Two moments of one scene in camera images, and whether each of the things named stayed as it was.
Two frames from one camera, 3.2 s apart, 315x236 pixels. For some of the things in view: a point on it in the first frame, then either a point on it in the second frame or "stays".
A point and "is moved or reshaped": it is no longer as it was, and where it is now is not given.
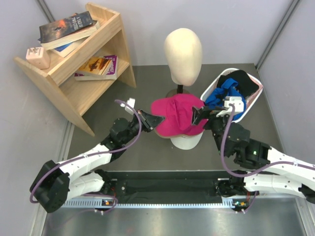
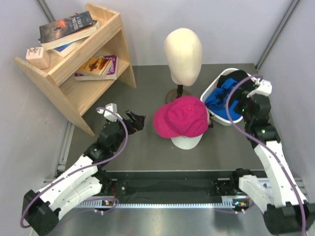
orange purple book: x=104 y=68 stays
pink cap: x=177 y=110 is moved or reshaped
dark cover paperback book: x=55 y=33 stays
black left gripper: x=149 y=121 → x=137 y=125
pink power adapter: x=38 y=56 stays
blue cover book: x=64 y=50 stays
